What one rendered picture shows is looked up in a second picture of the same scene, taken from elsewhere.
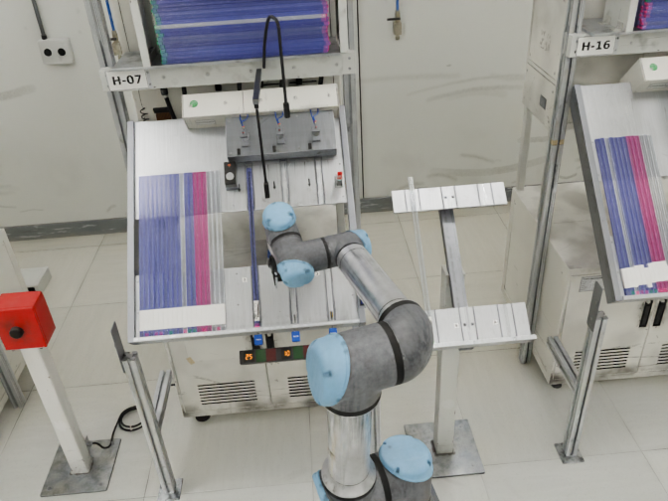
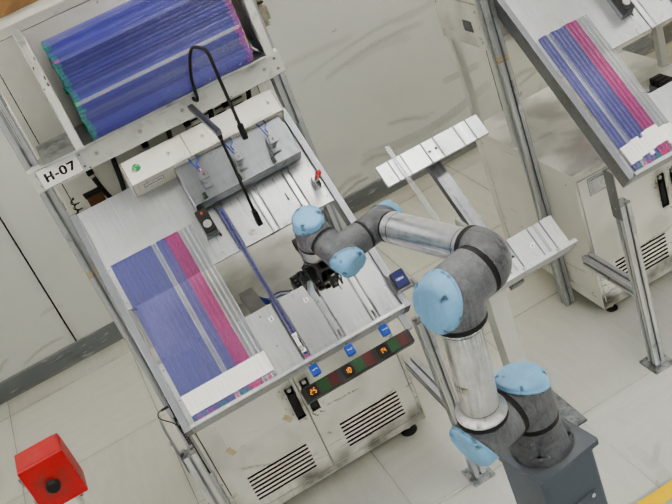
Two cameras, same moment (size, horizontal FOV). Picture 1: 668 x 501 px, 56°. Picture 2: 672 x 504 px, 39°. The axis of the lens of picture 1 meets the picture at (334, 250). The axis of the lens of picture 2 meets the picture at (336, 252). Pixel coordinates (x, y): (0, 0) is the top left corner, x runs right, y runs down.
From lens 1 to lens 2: 86 cm
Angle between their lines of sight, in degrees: 9
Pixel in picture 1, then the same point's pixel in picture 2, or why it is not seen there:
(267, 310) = (309, 338)
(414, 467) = (533, 380)
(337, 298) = (371, 295)
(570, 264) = (569, 172)
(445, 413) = not seen: hidden behind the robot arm
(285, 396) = (345, 447)
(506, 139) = (430, 86)
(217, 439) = not seen: outside the picture
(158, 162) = (123, 243)
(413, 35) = (281, 13)
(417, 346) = (500, 250)
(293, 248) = (337, 239)
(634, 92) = not seen: outside the picture
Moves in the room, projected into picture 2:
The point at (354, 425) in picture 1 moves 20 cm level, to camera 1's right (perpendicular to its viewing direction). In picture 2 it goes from (476, 345) to (559, 299)
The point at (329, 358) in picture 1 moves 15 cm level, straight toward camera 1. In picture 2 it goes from (439, 286) to (478, 320)
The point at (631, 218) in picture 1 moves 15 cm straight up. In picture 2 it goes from (606, 98) to (596, 52)
